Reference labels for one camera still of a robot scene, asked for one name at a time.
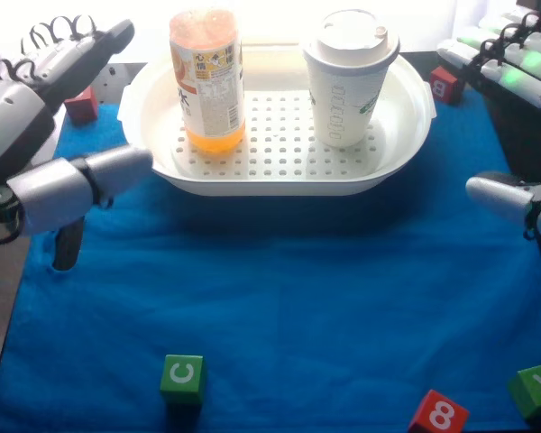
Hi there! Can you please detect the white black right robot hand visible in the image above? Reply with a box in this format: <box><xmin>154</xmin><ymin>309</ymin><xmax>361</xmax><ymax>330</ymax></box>
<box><xmin>436</xmin><ymin>0</ymin><xmax>541</xmax><ymax>241</ymax></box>

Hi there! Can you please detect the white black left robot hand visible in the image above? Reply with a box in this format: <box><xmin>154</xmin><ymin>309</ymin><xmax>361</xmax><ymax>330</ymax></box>
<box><xmin>0</xmin><ymin>14</ymin><xmax>155</xmax><ymax>236</ymax></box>

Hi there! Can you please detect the orange drink bottle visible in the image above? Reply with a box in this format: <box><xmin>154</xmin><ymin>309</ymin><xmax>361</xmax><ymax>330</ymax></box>
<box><xmin>168</xmin><ymin>5</ymin><xmax>247</xmax><ymax>155</ymax></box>

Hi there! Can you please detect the white paper coffee cup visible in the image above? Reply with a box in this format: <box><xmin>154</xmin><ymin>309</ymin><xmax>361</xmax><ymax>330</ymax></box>
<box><xmin>301</xmin><ymin>8</ymin><xmax>402</xmax><ymax>149</ymax></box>

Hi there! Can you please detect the white perforated tray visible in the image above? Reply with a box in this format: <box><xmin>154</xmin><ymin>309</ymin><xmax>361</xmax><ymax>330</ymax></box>
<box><xmin>116</xmin><ymin>41</ymin><xmax>438</xmax><ymax>198</ymax></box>

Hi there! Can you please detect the plain red block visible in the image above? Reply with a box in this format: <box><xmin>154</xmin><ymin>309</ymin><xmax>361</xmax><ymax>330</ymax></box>
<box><xmin>63</xmin><ymin>86</ymin><xmax>100</xmax><ymax>125</ymax></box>

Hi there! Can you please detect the red block letter B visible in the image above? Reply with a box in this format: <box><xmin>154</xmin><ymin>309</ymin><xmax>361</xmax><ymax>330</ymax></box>
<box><xmin>428</xmin><ymin>65</ymin><xmax>466</xmax><ymax>106</ymax></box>

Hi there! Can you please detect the blue cloth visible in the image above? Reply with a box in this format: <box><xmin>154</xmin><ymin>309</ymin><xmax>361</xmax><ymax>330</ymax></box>
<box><xmin>0</xmin><ymin>88</ymin><xmax>541</xmax><ymax>433</ymax></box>

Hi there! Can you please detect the green block letter C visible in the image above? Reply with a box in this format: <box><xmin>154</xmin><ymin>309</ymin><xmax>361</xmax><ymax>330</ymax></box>
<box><xmin>159</xmin><ymin>354</ymin><xmax>207</xmax><ymax>408</ymax></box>

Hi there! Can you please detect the green block letter Y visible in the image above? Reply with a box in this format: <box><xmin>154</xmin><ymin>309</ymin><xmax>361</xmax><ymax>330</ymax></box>
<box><xmin>506</xmin><ymin>361</ymin><xmax>541</xmax><ymax>421</ymax></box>

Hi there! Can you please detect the red block number 8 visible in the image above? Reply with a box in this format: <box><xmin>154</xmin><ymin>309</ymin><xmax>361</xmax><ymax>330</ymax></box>
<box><xmin>407</xmin><ymin>389</ymin><xmax>471</xmax><ymax>433</ymax></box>

